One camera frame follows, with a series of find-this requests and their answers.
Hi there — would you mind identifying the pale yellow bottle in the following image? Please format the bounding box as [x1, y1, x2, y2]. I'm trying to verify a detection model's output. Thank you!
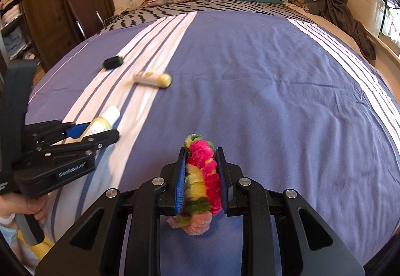
[82, 105, 121, 142]
[133, 70, 173, 88]

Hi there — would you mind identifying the white charger cable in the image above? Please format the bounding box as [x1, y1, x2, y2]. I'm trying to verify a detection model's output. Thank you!
[112, 0, 141, 19]

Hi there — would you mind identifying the black thread spool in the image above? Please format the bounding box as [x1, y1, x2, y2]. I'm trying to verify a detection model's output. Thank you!
[102, 56, 125, 71]

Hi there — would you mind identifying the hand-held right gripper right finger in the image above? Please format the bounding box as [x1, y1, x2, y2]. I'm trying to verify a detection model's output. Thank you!
[215, 147, 366, 276]

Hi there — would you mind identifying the colourful pipe cleaner wreath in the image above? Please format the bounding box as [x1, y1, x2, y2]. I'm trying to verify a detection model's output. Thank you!
[167, 134, 223, 236]

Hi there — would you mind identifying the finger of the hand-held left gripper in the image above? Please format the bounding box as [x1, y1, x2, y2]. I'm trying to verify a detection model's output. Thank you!
[34, 128, 120, 158]
[25, 120, 94, 146]

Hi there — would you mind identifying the metal folding chair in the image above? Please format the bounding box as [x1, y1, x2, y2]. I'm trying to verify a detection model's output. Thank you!
[64, 0, 105, 41]

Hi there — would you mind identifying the person's left hand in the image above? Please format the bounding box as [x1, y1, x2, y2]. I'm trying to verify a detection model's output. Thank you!
[0, 193, 49, 233]

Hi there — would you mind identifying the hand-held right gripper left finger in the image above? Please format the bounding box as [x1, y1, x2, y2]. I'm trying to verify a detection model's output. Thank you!
[34, 147, 188, 276]

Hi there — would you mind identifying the grey black zebra sheet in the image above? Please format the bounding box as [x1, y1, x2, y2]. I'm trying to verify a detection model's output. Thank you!
[100, 0, 316, 34]

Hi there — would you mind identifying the black folding rack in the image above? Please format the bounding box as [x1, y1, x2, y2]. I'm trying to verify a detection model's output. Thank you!
[378, 0, 400, 41]

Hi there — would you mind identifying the white storage box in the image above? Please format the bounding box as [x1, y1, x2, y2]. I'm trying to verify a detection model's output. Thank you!
[347, 0, 394, 37]

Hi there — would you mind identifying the yellow fluffy cloth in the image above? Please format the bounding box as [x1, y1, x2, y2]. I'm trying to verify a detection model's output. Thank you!
[17, 230, 55, 259]

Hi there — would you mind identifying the stack of folded clothes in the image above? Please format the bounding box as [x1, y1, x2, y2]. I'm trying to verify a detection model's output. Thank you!
[0, 0, 35, 61]

